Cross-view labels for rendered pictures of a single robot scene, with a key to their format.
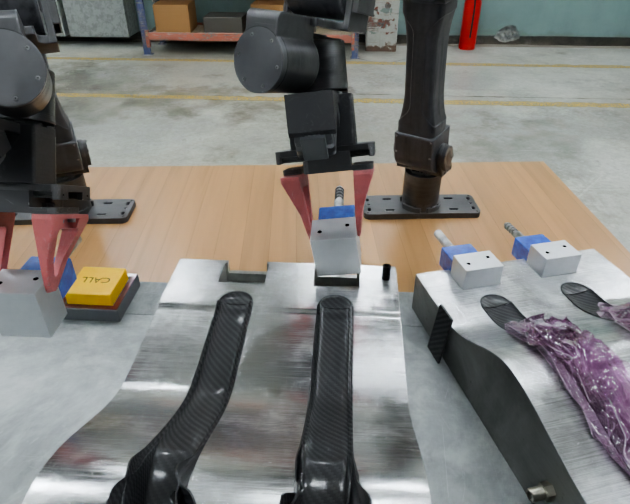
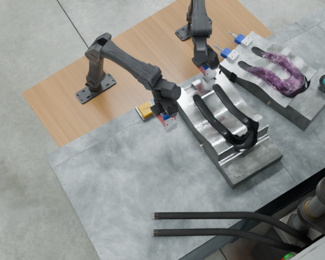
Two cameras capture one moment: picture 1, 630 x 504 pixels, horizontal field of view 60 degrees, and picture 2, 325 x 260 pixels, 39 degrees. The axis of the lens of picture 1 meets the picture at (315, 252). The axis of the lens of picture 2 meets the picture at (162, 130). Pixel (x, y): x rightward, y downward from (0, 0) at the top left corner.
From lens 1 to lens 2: 1.66 m
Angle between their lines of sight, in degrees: 37
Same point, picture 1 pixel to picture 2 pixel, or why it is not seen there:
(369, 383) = (235, 101)
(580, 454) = (273, 94)
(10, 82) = (178, 94)
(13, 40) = (176, 87)
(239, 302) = (196, 97)
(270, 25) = (203, 52)
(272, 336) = (210, 101)
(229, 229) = not seen: hidden behind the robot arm
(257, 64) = (200, 58)
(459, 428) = (247, 96)
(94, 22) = not seen: outside the picture
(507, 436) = (258, 94)
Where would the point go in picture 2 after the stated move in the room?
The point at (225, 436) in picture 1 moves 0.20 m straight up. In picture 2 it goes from (227, 125) to (232, 102)
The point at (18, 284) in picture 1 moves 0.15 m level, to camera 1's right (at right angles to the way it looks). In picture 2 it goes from (171, 122) to (199, 104)
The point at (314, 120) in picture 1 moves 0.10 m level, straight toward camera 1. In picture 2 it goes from (215, 64) to (230, 81)
